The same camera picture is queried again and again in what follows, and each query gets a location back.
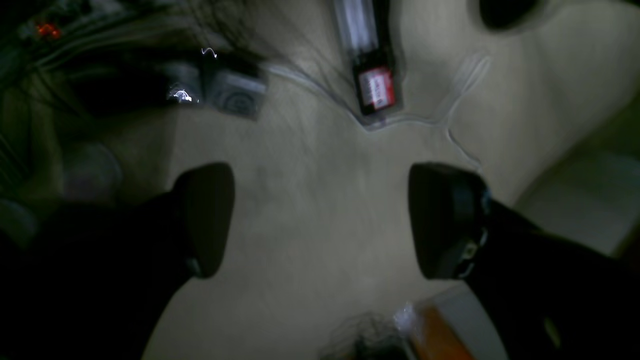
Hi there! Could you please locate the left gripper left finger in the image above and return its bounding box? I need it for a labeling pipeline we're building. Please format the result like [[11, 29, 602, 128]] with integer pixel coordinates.
[[1, 162, 236, 360]]

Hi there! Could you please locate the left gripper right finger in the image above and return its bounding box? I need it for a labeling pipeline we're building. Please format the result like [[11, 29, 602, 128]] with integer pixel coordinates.
[[407, 162, 640, 360]]

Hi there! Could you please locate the grey square adapter box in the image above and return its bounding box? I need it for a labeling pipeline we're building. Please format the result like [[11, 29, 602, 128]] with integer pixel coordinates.
[[201, 52, 268, 121]]

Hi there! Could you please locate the white power strip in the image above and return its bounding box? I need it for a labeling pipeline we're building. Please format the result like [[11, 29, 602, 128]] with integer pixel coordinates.
[[15, 0, 166, 56]]

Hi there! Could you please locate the red labelled black device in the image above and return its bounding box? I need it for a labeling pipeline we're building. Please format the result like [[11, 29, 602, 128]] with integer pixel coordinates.
[[330, 0, 399, 117]]

